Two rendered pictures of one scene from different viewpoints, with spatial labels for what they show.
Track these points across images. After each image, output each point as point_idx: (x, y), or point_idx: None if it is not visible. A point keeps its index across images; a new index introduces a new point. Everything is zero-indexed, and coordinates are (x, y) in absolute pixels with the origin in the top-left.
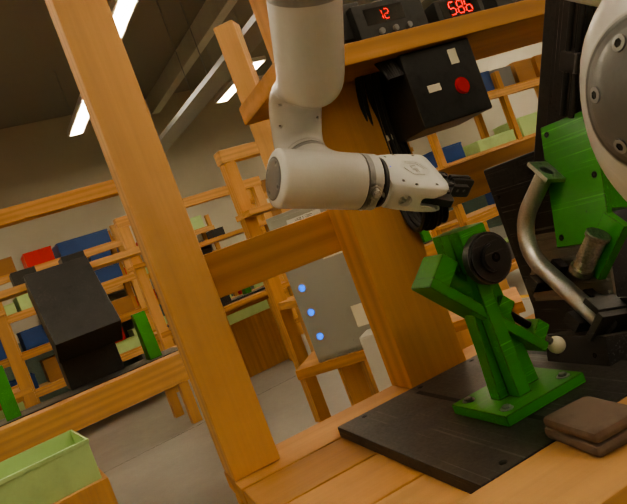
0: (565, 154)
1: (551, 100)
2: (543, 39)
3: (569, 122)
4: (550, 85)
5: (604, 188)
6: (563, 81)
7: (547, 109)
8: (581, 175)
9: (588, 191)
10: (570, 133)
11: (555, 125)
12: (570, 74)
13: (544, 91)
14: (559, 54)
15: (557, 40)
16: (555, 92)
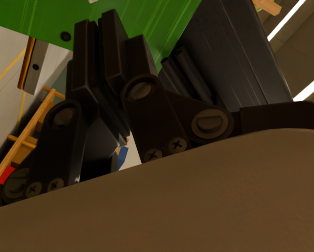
0: (129, 7)
1: (223, 28)
2: (282, 86)
3: (166, 42)
4: (237, 46)
5: (36, 38)
6: (203, 97)
7: (224, 7)
8: (77, 15)
9: (44, 12)
10: (151, 34)
11: (185, 18)
12: (214, 79)
13: (245, 27)
14: (245, 88)
15: (257, 100)
16: (223, 43)
